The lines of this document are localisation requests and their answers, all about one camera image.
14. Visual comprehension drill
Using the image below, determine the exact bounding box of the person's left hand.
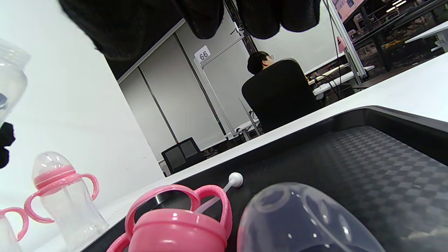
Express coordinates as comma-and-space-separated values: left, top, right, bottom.
0, 122, 16, 169

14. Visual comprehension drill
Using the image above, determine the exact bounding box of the person's right hand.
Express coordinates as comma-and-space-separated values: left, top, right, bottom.
58, 0, 321, 62

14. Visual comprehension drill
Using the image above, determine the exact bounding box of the white partition board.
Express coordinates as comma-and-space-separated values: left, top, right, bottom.
0, 0, 166, 252

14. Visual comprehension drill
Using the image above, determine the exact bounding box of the white number sign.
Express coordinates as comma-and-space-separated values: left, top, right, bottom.
194, 45, 212, 64

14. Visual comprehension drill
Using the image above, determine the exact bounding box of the black office chair with armrests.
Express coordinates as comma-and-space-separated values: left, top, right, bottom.
161, 137, 208, 175

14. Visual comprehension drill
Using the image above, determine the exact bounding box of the white desk with legs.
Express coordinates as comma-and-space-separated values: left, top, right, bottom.
305, 52, 376, 97

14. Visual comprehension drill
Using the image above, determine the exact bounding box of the black plastic tray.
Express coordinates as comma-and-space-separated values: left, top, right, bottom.
82, 106, 448, 252

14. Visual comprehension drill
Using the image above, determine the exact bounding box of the small black camera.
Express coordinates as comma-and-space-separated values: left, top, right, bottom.
229, 21, 247, 37

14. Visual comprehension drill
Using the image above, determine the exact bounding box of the aluminium frame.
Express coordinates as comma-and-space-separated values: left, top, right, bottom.
194, 33, 261, 137

